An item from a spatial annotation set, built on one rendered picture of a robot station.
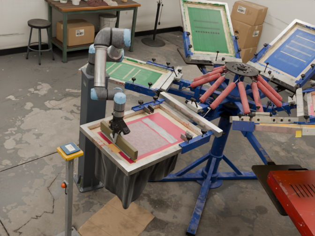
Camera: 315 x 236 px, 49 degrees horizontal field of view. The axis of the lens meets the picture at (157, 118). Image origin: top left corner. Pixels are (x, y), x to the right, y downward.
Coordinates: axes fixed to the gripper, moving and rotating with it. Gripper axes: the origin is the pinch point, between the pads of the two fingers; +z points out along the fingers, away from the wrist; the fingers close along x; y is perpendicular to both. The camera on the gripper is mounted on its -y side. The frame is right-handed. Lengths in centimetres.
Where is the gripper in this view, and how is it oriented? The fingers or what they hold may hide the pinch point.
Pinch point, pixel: (117, 141)
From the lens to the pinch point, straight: 241.7
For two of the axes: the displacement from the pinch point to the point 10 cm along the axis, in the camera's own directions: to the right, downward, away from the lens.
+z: -1.4, 8.5, 5.0
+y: -6.6, -4.6, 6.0
